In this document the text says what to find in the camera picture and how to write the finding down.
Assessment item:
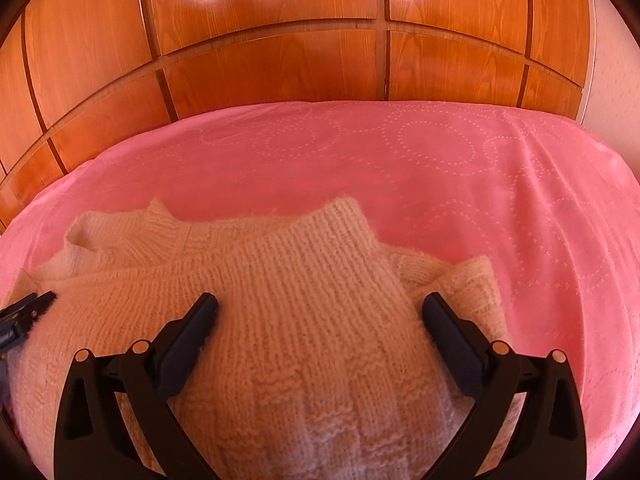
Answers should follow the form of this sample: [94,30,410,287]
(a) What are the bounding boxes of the wooden wardrobe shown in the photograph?
[0,0,596,233]

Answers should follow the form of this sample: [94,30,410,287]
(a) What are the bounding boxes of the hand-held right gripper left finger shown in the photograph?
[52,292,219,480]

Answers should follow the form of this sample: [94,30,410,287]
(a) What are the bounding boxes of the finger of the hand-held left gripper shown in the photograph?
[7,290,59,323]

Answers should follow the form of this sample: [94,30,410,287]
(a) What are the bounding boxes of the cream knitted sweater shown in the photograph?
[7,196,511,480]

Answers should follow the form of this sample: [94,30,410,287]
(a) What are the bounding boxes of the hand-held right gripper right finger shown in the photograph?
[422,292,588,480]

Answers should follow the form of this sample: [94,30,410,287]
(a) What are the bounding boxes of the pink blanket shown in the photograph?
[0,100,640,480]

